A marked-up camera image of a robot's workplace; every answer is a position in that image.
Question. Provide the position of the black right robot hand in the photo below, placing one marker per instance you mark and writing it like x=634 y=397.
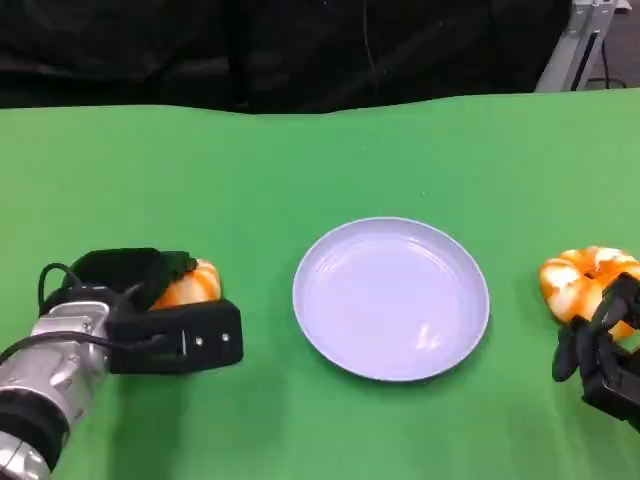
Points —
x=605 y=370

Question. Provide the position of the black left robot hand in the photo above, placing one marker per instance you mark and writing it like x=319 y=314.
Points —
x=125 y=272

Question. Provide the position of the orange and white bread roll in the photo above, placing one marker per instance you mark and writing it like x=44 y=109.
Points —
x=192 y=287
x=570 y=290

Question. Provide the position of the green table cloth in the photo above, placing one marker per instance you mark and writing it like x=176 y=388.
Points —
x=320 y=165

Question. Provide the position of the lilac plate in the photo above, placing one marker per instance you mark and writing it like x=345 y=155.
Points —
x=390 y=305

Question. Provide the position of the black backdrop curtain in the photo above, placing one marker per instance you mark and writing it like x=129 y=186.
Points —
x=250 y=50

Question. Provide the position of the grey metal frame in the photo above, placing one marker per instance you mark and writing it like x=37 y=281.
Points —
x=575 y=45

